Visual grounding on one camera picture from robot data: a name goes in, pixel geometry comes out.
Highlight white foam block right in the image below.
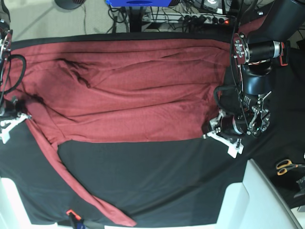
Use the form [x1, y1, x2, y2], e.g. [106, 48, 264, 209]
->
[215, 159, 302, 229]

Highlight red long-sleeve T-shirt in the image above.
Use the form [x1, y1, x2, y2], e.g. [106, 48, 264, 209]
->
[5, 33, 230, 227]

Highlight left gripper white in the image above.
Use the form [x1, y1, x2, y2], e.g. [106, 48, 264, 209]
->
[201, 111, 244, 158]

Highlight blue plastic box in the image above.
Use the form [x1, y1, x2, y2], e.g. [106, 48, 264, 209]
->
[105, 0, 171, 7]

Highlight black table stand column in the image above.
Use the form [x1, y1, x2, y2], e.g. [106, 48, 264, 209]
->
[126, 6, 146, 32]

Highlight orange black clamp right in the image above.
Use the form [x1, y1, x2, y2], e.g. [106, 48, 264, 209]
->
[278, 41, 291, 67]

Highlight black table cloth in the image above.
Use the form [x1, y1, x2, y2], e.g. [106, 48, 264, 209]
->
[0, 33, 305, 227]

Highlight white foam block left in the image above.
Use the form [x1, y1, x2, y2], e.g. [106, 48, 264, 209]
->
[0, 178, 58, 229]

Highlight black crumpled bag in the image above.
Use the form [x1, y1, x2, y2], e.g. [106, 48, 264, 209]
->
[294, 177, 305, 198]

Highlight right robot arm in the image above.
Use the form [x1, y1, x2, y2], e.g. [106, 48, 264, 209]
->
[0, 0, 31, 144]

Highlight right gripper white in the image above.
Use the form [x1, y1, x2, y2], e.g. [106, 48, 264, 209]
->
[0, 96, 32, 144]

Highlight orange blue clamp bottom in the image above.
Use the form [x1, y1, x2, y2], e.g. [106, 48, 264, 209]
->
[66, 209, 87, 229]

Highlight white power strip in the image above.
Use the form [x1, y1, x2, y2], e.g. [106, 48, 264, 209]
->
[183, 13, 235, 26]

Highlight yellow-handled scissors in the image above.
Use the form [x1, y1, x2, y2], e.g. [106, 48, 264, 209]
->
[275, 159, 305, 176]

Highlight white foam block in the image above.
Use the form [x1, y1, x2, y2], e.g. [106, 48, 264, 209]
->
[215, 159, 302, 229]
[0, 178, 58, 229]

